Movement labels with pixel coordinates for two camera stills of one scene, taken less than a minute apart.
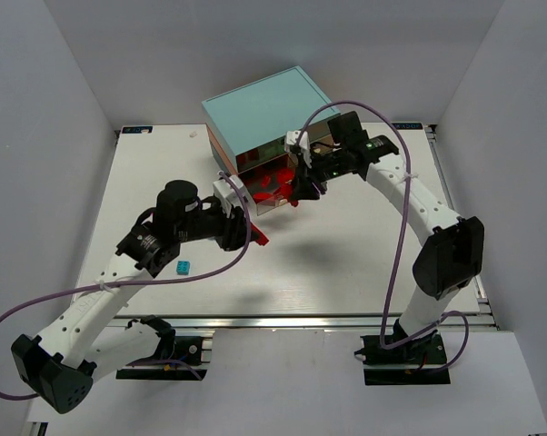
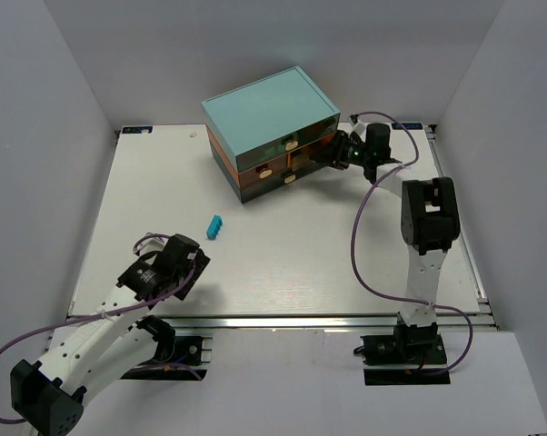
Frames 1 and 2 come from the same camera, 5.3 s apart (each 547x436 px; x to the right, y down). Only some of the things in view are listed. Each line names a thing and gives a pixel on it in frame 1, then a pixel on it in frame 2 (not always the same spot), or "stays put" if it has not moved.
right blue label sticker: [408, 125] stays put
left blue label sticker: [135, 130] stays put
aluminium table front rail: [295, 321] stays put
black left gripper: [236, 229] → [193, 266]
